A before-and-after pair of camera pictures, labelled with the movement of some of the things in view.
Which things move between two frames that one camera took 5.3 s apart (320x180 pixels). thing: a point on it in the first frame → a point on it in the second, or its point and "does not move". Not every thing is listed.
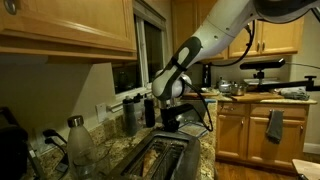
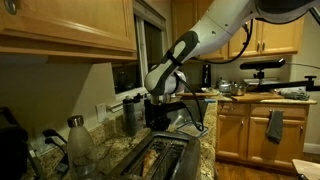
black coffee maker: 14,142 does not move
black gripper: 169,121 → 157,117
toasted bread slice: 149,159 does not move
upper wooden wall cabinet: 65,31 does not move
